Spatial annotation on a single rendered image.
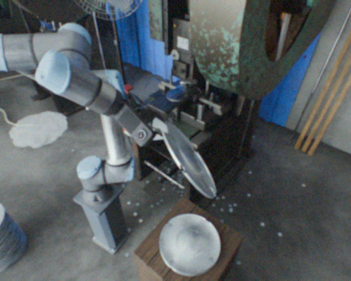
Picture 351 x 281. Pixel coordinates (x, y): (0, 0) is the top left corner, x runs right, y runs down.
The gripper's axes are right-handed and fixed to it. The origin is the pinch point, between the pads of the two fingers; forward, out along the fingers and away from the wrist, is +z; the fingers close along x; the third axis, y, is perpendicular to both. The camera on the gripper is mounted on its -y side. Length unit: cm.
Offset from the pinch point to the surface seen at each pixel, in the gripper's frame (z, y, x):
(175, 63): 29, 62, -18
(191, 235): 55, -2, 39
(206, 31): -0.8, 16.0, -30.4
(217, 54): 6.1, 13.2, -27.9
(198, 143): 51, 31, 5
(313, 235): 140, -19, 7
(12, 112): 12, 224, 136
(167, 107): 34, 50, 2
